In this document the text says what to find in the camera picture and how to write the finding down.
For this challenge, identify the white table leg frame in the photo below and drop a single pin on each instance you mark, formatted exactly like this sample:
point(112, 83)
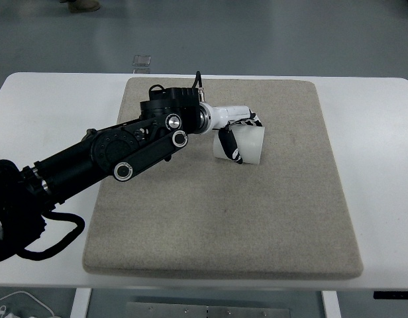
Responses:
point(81, 303)

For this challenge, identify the black desk control panel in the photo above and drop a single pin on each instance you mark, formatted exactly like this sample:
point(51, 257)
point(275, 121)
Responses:
point(391, 295)

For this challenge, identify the white ribbed cup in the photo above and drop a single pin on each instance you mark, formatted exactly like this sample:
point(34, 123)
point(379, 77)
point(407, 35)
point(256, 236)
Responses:
point(249, 142)

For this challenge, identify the beige felt mat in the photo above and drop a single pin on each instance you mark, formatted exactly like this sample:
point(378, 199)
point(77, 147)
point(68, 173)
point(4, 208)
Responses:
point(200, 217)

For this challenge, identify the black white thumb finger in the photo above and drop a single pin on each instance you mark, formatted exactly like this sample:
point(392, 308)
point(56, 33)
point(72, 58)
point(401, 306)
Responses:
point(229, 145)

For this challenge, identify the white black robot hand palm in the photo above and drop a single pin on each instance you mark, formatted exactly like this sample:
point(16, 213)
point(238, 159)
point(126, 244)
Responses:
point(219, 117)

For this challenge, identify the clear plastic floor plate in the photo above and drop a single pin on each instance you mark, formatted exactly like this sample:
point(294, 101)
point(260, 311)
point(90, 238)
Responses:
point(141, 64)

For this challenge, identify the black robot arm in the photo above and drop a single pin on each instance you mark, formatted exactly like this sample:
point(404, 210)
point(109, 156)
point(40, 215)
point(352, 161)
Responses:
point(30, 227)

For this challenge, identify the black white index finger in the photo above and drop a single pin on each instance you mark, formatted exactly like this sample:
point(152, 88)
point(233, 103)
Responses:
point(252, 120)

